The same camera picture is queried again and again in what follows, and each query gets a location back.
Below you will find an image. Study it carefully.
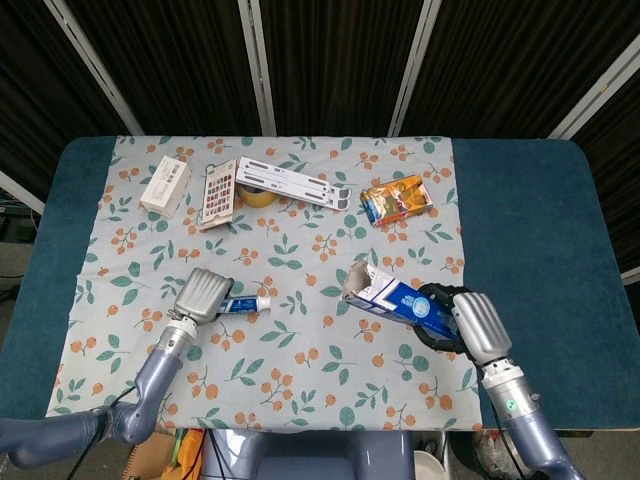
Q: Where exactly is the colour swatch card box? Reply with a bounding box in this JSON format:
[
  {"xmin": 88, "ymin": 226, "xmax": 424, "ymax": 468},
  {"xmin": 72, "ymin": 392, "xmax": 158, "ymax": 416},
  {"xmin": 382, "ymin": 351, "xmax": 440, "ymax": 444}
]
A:
[{"xmin": 198, "ymin": 158, "xmax": 239, "ymax": 233}]

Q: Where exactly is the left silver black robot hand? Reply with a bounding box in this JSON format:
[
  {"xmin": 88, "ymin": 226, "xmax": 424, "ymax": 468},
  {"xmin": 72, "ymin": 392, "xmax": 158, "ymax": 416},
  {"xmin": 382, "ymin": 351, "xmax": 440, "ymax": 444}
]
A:
[{"xmin": 168, "ymin": 267, "xmax": 235, "ymax": 326}]

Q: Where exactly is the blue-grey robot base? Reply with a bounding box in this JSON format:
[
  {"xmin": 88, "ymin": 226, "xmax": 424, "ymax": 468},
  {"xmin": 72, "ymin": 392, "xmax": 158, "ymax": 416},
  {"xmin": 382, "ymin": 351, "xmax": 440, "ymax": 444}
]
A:
[{"xmin": 199, "ymin": 429, "xmax": 416, "ymax": 480}]

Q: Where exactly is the orange gold snack packet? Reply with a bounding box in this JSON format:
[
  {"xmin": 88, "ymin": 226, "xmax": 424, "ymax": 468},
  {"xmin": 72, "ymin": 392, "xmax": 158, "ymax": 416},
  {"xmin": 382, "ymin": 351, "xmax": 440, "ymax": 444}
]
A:
[{"xmin": 360, "ymin": 172, "xmax": 434, "ymax": 229}]

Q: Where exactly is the white partition frame post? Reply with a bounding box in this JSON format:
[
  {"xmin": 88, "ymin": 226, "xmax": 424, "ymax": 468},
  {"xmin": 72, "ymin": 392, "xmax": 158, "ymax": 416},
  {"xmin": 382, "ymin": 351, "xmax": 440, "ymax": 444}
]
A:
[
  {"xmin": 0, "ymin": 169, "xmax": 46, "ymax": 216},
  {"xmin": 237, "ymin": 0, "xmax": 279, "ymax": 136},
  {"xmin": 387, "ymin": 0, "xmax": 444, "ymax": 137},
  {"xmin": 548, "ymin": 47, "xmax": 640, "ymax": 140},
  {"xmin": 42, "ymin": 0, "xmax": 146, "ymax": 136}
]

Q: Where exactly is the white folding laptop stand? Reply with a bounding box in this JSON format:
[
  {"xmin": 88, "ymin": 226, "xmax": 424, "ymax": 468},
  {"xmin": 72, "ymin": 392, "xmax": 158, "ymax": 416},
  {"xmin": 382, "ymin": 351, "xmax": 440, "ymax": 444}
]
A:
[{"xmin": 234, "ymin": 156, "xmax": 354, "ymax": 211}]

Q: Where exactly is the white cardboard box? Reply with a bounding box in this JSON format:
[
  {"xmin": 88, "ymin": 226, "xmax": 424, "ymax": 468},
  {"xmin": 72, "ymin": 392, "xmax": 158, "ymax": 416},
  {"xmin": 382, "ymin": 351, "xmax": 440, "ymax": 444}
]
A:
[{"xmin": 138, "ymin": 155, "xmax": 193, "ymax": 219}]

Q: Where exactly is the floral berry leaf tablecloth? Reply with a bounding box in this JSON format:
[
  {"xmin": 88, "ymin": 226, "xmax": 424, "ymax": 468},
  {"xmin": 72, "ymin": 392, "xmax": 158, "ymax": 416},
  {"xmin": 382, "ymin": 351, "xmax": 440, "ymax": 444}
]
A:
[{"xmin": 43, "ymin": 134, "xmax": 484, "ymax": 432}]

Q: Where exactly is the orange plastic bag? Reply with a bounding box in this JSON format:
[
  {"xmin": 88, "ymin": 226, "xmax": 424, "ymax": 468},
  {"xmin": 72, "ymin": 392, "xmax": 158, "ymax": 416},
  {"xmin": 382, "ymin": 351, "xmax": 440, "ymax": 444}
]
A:
[{"xmin": 162, "ymin": 428, "xmax": 206, "ymax": 480}]

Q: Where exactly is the blue toothpaste box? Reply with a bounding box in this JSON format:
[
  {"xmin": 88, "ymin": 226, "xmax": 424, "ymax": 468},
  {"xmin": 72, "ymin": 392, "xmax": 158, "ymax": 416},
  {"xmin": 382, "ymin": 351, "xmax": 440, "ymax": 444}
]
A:
[{"xmin": 340, "ymin": 259, "xmax": 459, "ymax": 342}]

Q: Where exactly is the black cable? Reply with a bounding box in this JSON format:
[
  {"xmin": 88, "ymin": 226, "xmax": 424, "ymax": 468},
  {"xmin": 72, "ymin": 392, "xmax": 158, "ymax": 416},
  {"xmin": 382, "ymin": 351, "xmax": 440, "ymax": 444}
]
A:
[{"xmin": 203, "ymin": 429, "xmax": 224, "ymax": 480}]

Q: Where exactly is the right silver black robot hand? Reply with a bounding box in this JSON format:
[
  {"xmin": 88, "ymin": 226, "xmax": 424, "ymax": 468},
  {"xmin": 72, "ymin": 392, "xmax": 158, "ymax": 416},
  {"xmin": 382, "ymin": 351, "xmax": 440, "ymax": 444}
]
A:
[{"xmin": 412, "ymin": 282, "xmax": 514, "ymax": 365}]

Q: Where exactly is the black trash bin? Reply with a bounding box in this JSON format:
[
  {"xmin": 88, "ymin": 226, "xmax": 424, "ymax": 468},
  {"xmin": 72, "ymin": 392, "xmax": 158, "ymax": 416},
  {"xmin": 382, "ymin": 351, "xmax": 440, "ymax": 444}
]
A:
[{"xmin": 452, "ymin": 430, "xmax": 516, "ymax": 480}]

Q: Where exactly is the blue white toothpaste tube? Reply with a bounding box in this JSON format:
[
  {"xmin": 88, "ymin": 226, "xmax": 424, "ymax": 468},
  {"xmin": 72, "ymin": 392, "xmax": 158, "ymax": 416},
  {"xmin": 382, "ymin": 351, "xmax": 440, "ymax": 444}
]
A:
[{"xmin": 217, "ymin": 294, "xmax": 273, "ymax": 315}]

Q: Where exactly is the yellow tape roll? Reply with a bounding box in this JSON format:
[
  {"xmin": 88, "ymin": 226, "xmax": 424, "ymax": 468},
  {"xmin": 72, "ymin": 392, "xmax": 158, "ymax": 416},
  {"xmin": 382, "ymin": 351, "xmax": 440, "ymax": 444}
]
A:
[{"xmin": 236, "ymin": 183, "xmax": 278, "ymax": 209}]

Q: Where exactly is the teal blue table cover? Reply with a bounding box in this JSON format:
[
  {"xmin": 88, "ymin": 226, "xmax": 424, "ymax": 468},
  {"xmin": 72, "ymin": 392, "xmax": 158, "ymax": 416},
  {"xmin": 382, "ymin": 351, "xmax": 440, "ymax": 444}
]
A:
[{"xmin": 0, "ymin": 135, "xmax": 640, "ymax": 431}]

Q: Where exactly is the white bowl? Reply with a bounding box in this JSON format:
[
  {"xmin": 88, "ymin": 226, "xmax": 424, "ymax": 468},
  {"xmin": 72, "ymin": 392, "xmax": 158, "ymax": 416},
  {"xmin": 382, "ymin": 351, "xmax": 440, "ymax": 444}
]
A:
[{"xmin": 413, "ymin": 449, "xmax": 449, "ymax": 480}]

